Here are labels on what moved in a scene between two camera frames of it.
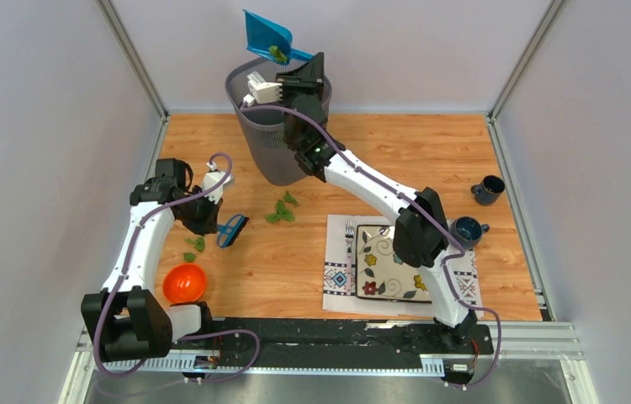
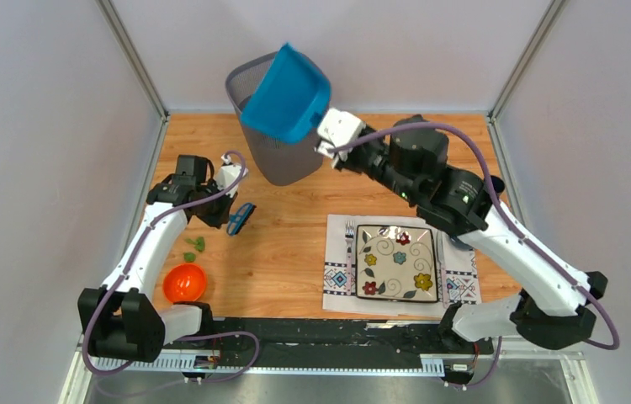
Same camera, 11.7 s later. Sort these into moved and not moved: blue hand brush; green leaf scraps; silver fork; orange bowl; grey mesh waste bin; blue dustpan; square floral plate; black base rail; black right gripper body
Moved: blue dustpan; blue hand brush; black right gripper body
Not moved: square floral plate; silver fork; green leaf scraps; grey mesh waste bin; black base rail; orange bowl
